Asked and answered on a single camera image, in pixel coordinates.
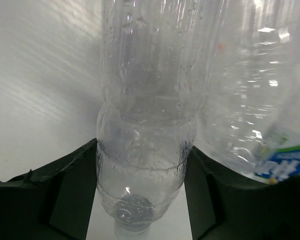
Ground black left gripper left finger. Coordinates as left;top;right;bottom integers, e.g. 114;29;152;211
0;139;97;240

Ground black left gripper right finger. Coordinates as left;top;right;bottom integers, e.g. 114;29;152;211
185;147;300;240

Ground clear bottle with label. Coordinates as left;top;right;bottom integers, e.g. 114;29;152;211
197;0;300;184

